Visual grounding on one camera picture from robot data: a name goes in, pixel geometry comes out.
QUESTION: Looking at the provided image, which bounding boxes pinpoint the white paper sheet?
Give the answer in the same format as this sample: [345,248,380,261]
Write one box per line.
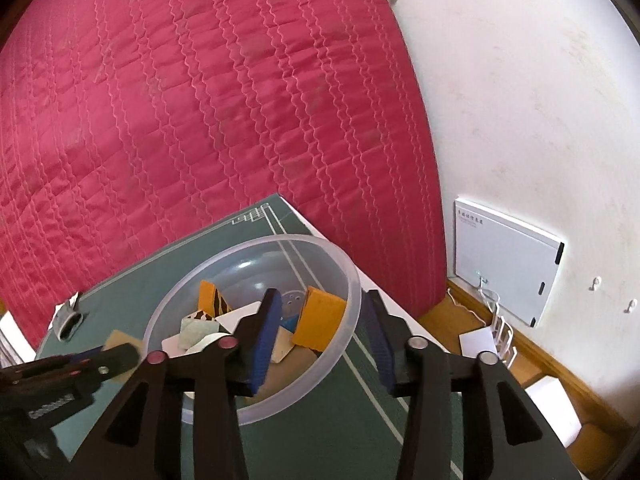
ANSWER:
[0,310,37,367]

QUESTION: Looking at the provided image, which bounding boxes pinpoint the grey knitted glove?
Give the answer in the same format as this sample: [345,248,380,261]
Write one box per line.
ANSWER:
[52,292,86,341]

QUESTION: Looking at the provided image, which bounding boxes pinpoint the white paper on floor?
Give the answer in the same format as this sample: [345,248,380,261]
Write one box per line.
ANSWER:
[459,327,497,358]

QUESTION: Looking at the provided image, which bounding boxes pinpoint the thin beige wooden piece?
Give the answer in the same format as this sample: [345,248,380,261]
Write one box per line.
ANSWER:
[102,329,147,383]

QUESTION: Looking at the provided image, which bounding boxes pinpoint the white wall box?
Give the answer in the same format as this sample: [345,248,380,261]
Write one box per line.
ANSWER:
[454,197,566,328]

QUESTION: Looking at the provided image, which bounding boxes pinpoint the red quilted blanket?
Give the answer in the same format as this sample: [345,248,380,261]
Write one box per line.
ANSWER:
[0,0,447,356]

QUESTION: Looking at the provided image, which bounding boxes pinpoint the clear plastic bowl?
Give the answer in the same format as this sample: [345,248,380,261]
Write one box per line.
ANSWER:
[144,234,362,427]

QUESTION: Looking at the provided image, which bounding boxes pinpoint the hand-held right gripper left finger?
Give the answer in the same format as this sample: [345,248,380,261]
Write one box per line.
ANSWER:
[70,287,283,480]

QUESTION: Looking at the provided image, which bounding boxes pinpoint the white triangular zebra-striped block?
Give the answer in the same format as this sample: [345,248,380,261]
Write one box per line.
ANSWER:
[180,310,222,351]

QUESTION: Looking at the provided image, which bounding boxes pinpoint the wooden baseboard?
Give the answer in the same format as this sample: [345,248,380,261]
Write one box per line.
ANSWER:
[446,277,621,426]

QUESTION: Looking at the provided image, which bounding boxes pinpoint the beige block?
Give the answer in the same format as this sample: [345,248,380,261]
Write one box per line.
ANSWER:
[270,327,297,364]

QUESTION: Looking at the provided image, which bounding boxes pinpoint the white cable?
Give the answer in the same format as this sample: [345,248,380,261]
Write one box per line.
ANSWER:
[446,277,502,322]

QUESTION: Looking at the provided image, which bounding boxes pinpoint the white wire rack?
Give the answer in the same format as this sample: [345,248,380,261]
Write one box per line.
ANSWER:
[487,300,517,368]

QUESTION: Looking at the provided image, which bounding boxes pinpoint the plain orange block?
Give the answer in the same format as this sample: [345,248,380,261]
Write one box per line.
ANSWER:
[292,286,347,351]

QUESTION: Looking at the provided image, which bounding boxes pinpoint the white box on floor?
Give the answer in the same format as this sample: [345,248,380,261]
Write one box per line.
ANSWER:
[522,375,583,448]

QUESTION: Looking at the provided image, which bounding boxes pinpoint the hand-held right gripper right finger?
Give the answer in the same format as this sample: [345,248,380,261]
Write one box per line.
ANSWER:
[364,289,581,480]

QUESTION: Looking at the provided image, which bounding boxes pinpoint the orange zebra-striped block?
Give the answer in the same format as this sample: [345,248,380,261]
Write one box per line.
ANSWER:
[198,280,234,322]

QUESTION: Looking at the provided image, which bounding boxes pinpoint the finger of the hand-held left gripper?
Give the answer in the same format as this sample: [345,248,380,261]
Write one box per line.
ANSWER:
[30,346,108,367]
[60,344,140,392]

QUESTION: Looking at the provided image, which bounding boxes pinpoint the green mat with white lines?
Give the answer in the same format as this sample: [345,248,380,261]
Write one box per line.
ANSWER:
[35,192,466,480]

